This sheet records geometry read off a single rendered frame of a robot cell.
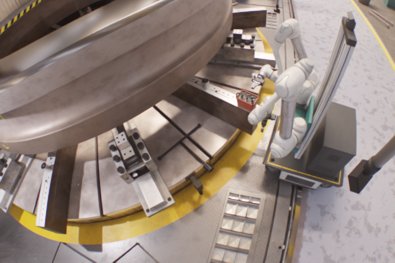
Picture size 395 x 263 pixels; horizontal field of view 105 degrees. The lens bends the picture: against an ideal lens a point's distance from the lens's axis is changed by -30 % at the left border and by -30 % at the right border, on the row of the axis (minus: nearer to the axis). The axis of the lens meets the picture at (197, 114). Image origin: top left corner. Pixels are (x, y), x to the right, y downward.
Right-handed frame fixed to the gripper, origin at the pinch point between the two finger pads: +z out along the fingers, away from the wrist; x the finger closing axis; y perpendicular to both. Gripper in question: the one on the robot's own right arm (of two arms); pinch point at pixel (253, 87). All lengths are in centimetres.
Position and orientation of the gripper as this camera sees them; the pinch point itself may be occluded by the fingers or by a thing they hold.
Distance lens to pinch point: 217.2
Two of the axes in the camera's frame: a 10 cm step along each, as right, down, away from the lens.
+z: -6.0, 6.7, -4.4
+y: -1.1, -6.2, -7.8
